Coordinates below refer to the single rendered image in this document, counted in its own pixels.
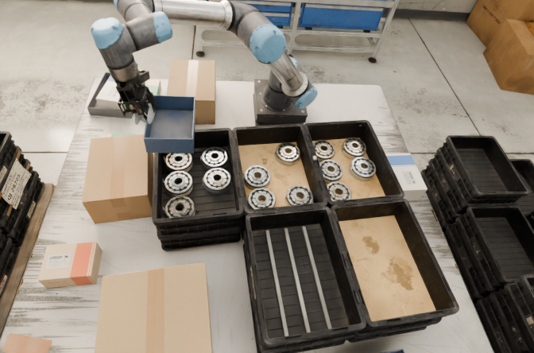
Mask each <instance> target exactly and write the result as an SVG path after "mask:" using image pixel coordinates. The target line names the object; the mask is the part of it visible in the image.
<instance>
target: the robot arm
mask: <svg viewBox="0 0 534 353"><path fill-rule="evenodd" d="M114 4H115V6H116V8H117V10H118V12H119V13H120V14H121V15H122V17H123V18H124V20H125V21H126V23H122V24H121V23H120V21H119V20H118V19H116V18H113V17H109V18H102V19H99V20H97V21H96V22H95V23H94V24H93V25H92V26H91V35H92V36H93V39H94V41H95V45H96V47H97V48H98V50H99V52H100V54H101V56H102V58H103V60H104V62H105V64H106V67H107V69H108V71H109V73H110V75H111V77H112V79H114V82H115V83H116V84H117V85H116V89H117V91H118V93H119V95H120V97H119V100H118V106H119V108H120V110H121V112H122V114H123V116H125V115H126V112H129V113H131V112H132V113H133V114H134V122H135V124H136V125H137V124H138V123H139V122H140V121H141V120H142V121H143V122H144V123H146V119H147V116H146V115H148V123H149V124H152V122H153V120H154V115H155V110H156V104H157V101H156V98H155V97H154V95H153V93H152V92H150V90H149V88H148V87H146V86H145V85H144V84H142V83H144V82H145V81H147V80H149V79H150V76H149V71H146V70H138V67H137V66H138V63H136V62H135V59H134V55H133V53H134V52H137V51H140V50H142V49H144V48H148V47H151V46H153V45H157V44H161V42H164V41H166V40H169V39H171V38H172V27H171V24H182V25H205V26H216V27H219V28H220V29H221V30H228V31H230V32H232V33H234V34H235V35H236V36H237V37H238V38H239V39H240V40H241V41H242V43H243V44H244V45H245V46H246V47H247V48H248V49H249V50H250V51H251V52H252V53H253V55H254V56H255V57H256V58H257V60H258V61H259V62H260V63H262V64H267V65H268V67H269V68H270V73H269V83H268V85H267V86H266V88H265V90H264V91H263V96H262V98H263V100H264V101H265V103H266V104H267V105H269V106H271V107H274V108H279V109H281V108H286V107H288V106H290V105H291V103H293V104H294V106H296V107H297V108H299V109H303V108H305V107H307V106H308V105H310V104H311V103H312V102H313V101H314V100H315V98H316V96H317V95H318V91H317V89H316V88H315V87H314V86H313V85H312V84H311V83H310V81H309V80H308V78H307V77H306V75H305V74H304V73H302V72H299V71H298V69H297V62H296V60H295V59H293V58H292V57H290V56H289V55H288V54H287V53H286V51H285V46H286V40H285V37H284V34H283V33H282V32H281V31H280V30H279V29H278V28H277V27H276V26H275V25H274V24H273V23H272V22H271V21H270V20H269V19H268V18H267V17H266V16H265V15H264V14H263V13H262V12H261V11H260V10H258V9H257V8H255V7H253V6H250V5H247V4H244V3H240V2H232V1H227V0H222V1H221V2H220V3H218V2H205V1H199V0H114ZM170 23H171V24H170ZM121 104H122V106H123V108H124V110H122V108H121ZM123 104H125V106H126V108H125V107H124V105H123ZM145 113H146V115H145Z"/></svg>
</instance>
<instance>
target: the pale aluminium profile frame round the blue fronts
mask: <svg viewBox="0 0 534 353"><path fill-rule="evenodd" d="M199 1H206V0H199ZM266 1H279V2H295V3H296V5H295V7H293V8H292V17H291V22H290V27H289V26H285V27H283V26H279V25H276V27H277V28H278V29H279V30H280V31H281V32H282V33H285V34H286V38H287V42H286V46H285V49H287V50H288V55H289V56H290V57H292V58H293V56H292V50H293V49H294V50H314V51H335V52H372V55H371V56H372V57H370V58H369V59H368V61H369V62H371V63H376V62H377V60H376V59H375V58H377V54H378V52H379V50H380V47H381V44H382V42H383V40H384V38H385V35H386V33H387V30H388V28H389V25H390V22H391V21H392V18H393V15H394V13H395V10H396V8H397V5H398V2H399V1H400V0H392V1H389V0H266ZM301 2H306V3H321V4H335V5H349V6H376V7H390V8H389V12H388V14H387V16H386V17H382V18H381V20H380V21H384V25H383V26H381V23H380V22H379V25H378V27H377V31H371V30H346V29H313V28H312V27H305V28H297V24H298V19H299V17H300V15H301V14H300V13H301V10H302V8H300V6H301ZM206 29H209V30H221V29H220V28H219V27H216V26H205V25H197V26H196V34H197V46H198V52H196V55H197V56H204V55H205V53H204V52H203V46H213V47H234V48H247V47H246V46H245V45H244V44H243V43H242V41H211V40H207V39H204V38H203V31H204V30H206ZM300 34H314V35H332V36H349V37H368V40H369V42H370V44H371V46H372V47H363V46H344V45H306V44H297V43H296V42H295V37H297V36H298V35H300ZM375 37H378V39H377V42H376V41H375V39H374V38H375ZM374 57H375V58H374Z"/></svg>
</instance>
